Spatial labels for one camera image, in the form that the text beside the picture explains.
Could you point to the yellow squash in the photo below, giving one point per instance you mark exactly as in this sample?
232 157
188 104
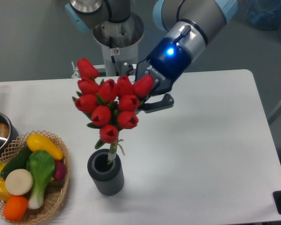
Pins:
37 142

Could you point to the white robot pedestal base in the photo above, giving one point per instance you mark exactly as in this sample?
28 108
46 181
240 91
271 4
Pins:
118 35

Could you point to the dark green cucumber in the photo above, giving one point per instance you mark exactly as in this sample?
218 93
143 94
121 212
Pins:
19 161

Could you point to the dark grey ribbed vase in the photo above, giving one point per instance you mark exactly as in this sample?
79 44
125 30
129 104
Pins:
108 178

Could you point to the blue plastic bag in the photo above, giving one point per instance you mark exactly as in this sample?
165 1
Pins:
264 15

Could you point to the round cream bun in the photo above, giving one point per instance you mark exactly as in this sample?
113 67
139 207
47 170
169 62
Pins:
19 182

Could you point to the purple red radish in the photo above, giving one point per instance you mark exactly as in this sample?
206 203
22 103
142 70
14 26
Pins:
60 171

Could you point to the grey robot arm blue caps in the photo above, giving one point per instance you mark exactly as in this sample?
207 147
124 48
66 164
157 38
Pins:
190 27

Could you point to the yellow bell pepper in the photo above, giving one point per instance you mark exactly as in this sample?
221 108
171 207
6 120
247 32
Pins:
4 194

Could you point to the green bok choy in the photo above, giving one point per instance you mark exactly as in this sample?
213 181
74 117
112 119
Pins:
41 166

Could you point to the woven wicker basket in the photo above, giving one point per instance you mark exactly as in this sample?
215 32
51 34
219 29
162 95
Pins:
55 192

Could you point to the red tulip bouquet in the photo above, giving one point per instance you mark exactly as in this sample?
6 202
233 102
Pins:
110 105

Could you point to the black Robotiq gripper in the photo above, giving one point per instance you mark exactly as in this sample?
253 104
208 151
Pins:
166 62

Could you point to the orange fruit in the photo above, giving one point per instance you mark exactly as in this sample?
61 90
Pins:
15 208

